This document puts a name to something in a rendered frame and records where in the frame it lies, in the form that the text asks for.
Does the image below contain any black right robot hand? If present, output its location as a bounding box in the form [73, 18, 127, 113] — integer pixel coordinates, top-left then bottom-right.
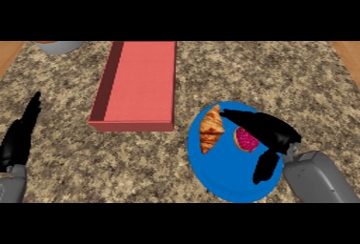
[219, 108, 304, 185]

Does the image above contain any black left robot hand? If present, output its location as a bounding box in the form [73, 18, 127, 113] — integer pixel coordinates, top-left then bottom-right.
[0, 91, 43, 173]

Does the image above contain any blue plate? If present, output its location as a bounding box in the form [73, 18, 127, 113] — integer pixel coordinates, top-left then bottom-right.
[188, 100, 285, 204]

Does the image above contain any red cardboard box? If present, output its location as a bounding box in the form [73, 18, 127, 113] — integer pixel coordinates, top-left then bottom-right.
[87, 41, 179, 132]

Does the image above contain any golden brown croissant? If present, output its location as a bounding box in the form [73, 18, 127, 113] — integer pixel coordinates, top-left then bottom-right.
[198, 104, 226, 155]

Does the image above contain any pale grey round container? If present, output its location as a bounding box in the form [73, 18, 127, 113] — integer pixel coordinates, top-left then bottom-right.
[36, 41, 84, 55]

